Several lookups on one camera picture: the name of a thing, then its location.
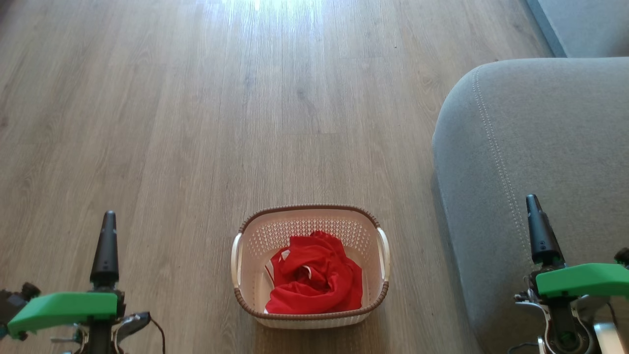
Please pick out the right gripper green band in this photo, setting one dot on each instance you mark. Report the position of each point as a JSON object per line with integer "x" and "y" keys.
{"x": 585, "y": 280}

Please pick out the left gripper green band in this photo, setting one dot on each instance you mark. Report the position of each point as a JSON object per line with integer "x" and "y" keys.
{"x": 64, "y": 307}

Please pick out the red garment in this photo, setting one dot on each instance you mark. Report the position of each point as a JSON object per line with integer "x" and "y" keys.
{"x": 319, "y": 290}

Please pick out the grey fabric sofa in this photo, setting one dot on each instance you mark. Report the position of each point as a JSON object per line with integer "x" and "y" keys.
{"x": 540, "y": 147}

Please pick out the white perforated laundry basket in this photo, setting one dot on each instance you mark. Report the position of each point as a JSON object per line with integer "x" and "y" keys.
{"x": 314, "y": 221}

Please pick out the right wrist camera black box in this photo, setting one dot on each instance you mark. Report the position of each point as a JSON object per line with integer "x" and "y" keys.
{"x": 622, "y": 255}

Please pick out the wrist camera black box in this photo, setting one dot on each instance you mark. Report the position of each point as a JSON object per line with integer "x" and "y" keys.
{"x": 622, "y": 255}
{"x": 12, "y": 302}

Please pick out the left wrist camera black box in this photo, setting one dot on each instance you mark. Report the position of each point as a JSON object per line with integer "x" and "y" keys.
{"x": 12, "y": 302}

